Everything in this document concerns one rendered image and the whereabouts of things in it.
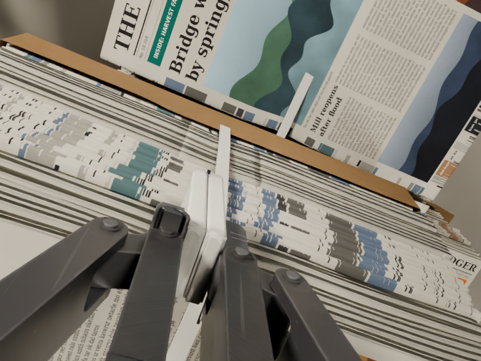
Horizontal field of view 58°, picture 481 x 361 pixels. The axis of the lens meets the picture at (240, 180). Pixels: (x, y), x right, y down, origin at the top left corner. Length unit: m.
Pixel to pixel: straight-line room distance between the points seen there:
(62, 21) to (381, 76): 1.03
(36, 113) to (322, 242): 0.19
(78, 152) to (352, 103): 0.27
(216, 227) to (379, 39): 0.31
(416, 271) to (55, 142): 0.24
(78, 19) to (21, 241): 1.13
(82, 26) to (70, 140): 1.05
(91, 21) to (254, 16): 0.92
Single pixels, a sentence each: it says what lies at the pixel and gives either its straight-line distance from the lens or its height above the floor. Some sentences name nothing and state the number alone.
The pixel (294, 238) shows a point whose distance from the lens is 0.27.
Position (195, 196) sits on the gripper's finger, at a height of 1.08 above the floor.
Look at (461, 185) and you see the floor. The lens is 1.53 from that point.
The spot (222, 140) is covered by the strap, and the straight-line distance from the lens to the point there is 0.34.
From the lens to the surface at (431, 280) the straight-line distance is 0.33.
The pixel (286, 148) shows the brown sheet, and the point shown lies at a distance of 0.39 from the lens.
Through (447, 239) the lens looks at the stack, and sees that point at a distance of 0.88.
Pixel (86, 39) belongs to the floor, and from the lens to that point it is 1.32.
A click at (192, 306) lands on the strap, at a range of 0.21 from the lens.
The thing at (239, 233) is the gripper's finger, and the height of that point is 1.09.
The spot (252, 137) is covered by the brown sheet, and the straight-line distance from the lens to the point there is 0.37.
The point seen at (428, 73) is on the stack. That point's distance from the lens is 0.46.
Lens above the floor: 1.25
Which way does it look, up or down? 67 degrees down
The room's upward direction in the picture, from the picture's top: 179 degrees clockwise
